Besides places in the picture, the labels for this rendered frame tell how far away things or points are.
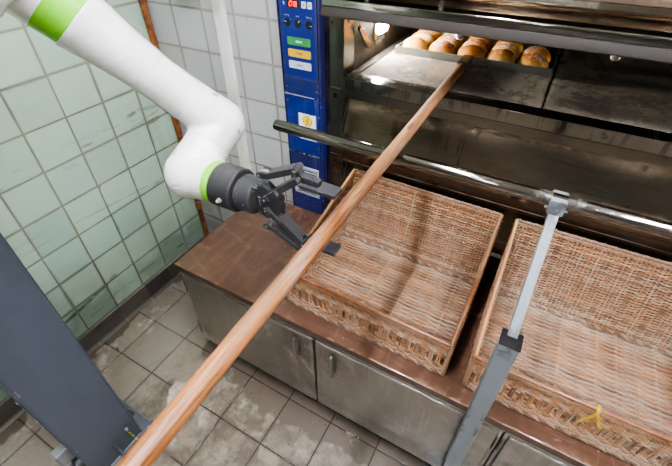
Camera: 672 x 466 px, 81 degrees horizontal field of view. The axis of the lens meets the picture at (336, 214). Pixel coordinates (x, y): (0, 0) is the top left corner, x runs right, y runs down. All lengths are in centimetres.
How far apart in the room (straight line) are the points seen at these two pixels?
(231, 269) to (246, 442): 69
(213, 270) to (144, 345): 74
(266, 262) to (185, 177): 74
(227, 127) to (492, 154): 81
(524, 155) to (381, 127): 46
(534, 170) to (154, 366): 174
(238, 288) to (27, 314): 58
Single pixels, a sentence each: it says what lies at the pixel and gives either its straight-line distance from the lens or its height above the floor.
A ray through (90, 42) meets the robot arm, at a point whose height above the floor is 146.
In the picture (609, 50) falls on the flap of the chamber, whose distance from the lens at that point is 105.
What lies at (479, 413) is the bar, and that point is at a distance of 114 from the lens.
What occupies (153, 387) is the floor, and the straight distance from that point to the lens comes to 202.
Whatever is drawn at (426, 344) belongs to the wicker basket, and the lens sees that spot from 118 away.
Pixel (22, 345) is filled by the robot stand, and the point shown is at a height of 75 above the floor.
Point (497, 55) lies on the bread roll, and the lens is 158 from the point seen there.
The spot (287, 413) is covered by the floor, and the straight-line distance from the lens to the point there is 183.
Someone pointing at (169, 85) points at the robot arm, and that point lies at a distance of 87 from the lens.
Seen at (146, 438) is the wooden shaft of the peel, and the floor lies 120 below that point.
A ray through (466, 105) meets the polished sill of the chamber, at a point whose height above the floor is 117.
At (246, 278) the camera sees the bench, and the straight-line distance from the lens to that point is 148.
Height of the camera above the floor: 166
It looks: 39 degrees down
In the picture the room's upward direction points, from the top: straight up
